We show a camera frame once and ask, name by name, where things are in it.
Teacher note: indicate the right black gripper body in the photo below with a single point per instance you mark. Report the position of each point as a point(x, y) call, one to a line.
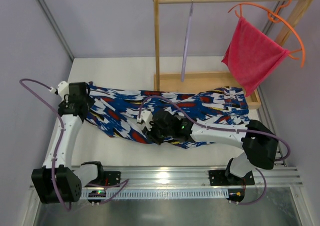
point(155, 130)

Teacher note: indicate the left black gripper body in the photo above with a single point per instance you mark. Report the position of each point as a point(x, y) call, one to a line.
point(83, 108)

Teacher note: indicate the blue patterned trousers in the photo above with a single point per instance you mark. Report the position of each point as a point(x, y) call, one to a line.
point(115, 111)

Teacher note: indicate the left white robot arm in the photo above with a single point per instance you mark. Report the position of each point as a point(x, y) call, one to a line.
point(55, 181)

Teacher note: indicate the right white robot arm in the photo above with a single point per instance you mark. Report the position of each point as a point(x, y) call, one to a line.
point(259, 145)

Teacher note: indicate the lilac clothes hanger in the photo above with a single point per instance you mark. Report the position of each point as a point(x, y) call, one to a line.
point(186, 42)

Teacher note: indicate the wooden clothes rack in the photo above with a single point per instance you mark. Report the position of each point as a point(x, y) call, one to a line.
point(281, 90)

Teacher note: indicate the pink cloth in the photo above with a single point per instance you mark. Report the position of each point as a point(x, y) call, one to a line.
point(251, 56)

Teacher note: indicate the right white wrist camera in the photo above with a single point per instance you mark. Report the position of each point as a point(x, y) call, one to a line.
point(146, 118)

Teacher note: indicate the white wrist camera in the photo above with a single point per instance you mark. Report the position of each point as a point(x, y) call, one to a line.
point(62, 89)
point(146, 118)

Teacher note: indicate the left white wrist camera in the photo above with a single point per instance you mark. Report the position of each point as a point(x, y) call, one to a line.
point(62, 89)

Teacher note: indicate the aluminium mounting rail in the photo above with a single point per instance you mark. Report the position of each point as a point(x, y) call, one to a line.
point(198, 176)

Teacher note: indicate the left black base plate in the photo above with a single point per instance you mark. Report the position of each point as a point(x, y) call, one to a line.
point(107, 178)

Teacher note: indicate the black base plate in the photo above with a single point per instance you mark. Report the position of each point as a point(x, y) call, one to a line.
point(217, 178)
point(107, 178)

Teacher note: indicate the slotted cable duct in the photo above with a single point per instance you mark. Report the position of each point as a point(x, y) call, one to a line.
point(188, 193)

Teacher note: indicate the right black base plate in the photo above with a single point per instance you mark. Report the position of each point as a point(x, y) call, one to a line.
point(217, 178)

